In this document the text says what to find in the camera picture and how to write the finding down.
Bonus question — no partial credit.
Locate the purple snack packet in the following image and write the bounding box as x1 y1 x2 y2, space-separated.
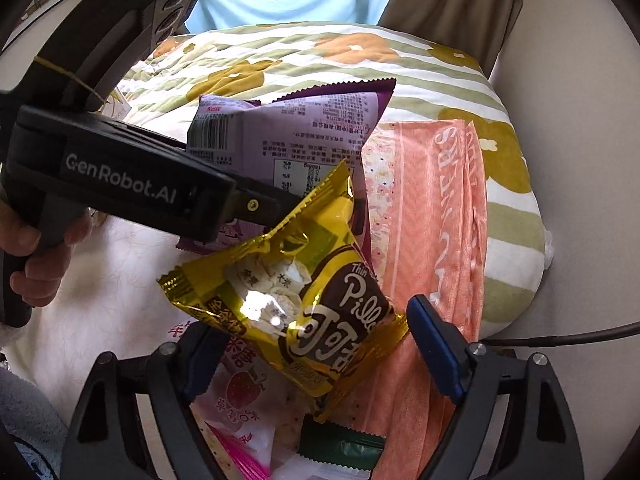
175 77 399 254

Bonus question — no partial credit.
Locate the brown curtain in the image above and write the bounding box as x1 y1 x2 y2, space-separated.
377 0 524 77

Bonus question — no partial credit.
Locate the person's grey fleece clothing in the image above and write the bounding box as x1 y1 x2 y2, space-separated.
0 364 69 480

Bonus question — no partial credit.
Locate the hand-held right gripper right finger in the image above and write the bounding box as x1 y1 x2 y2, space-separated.
406 295 584 480

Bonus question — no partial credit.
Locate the white strawberry candy packet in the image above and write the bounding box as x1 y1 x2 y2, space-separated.
192 320 389 480

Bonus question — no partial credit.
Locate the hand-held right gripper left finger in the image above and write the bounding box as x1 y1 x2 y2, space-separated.
60 321 236 480

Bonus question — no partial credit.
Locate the person's left hand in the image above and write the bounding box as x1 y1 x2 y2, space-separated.
0 200 96 308

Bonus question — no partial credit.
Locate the floral striped blanket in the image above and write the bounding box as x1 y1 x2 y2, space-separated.
115 22 552 327

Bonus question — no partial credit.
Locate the black curved cable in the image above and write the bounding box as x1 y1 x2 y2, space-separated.
484 321 640 351

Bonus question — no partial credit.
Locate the yellow snack packet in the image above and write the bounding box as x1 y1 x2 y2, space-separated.
157 157 412 422

